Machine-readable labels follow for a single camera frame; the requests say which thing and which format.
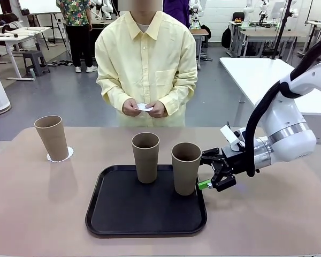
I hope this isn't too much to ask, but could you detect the person in purple top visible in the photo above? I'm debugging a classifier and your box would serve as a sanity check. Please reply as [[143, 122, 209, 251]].
[[162, 0, 190, 27]]

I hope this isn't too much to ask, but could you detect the black plastic tray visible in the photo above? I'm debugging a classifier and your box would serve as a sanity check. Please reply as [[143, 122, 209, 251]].
[[85, 164, 208, 236]]

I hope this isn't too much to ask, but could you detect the person's left forearm yellow sleeve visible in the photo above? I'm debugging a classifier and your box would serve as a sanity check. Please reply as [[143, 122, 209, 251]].
[[162, 79, 196, 116]]

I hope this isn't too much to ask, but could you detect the grey plastic stool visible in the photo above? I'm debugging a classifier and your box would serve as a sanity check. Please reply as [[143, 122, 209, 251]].
[[22, 50, 50, 77]]

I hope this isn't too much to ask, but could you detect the white desk with clutter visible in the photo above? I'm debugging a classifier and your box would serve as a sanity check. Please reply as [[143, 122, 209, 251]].
[[0, 26, 52, 81]]

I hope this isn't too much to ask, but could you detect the black backpack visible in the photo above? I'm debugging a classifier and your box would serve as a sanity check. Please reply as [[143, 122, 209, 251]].
[[221, 26, 232, 49]]

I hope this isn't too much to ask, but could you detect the brown paper cup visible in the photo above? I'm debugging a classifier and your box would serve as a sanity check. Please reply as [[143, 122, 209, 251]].
[[131, 132, 161, 184], [171, 142, 202, 196], [34, 115, 70, 162]]

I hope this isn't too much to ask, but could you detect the brown-topped desk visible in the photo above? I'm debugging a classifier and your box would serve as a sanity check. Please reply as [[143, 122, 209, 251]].
[[239, 30, 300, 58]]

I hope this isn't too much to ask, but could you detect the black tripod stand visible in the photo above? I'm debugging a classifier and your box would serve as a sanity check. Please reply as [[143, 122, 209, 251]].
[[269, 0, 297, 60]]

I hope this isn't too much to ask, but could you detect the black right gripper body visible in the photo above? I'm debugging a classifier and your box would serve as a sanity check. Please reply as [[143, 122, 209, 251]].
[[212, 146, 251, 178]]

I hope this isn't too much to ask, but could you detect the person in floral shirt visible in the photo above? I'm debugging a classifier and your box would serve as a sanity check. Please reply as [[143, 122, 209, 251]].
[[56, 0, 98, 73]]

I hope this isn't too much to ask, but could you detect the person's left hand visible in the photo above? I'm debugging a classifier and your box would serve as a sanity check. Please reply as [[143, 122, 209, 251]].
[[149, 100, 169, 119]]

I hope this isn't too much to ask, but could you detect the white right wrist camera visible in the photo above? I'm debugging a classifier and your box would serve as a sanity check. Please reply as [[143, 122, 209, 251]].
[[220, 124, 247, 152]]

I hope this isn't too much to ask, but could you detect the person's right forearm yellow sleeve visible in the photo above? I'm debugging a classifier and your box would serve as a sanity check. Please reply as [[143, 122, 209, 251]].
[[101, 79, 129, 112]]

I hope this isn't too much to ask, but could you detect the person's right hand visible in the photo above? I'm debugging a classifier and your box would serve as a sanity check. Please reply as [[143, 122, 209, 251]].
[[122, 98, 144, 118]]

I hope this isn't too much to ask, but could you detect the person in yellow shirt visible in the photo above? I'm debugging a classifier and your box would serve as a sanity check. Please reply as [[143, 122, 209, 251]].
[[95, 0, 198, 127]]

